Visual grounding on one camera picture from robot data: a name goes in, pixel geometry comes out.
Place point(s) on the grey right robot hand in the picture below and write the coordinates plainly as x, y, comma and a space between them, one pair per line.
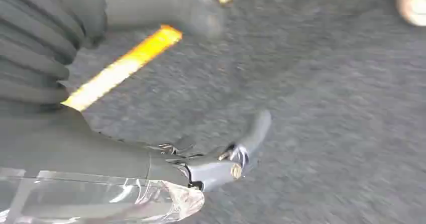
66, 146

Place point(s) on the yellow tape strip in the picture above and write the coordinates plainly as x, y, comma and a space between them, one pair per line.
123, 67

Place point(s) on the ribbed grey right arm sleeve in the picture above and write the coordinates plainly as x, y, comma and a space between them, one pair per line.
33, 42

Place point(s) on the round pale object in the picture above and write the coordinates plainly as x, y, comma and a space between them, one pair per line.
414, 3

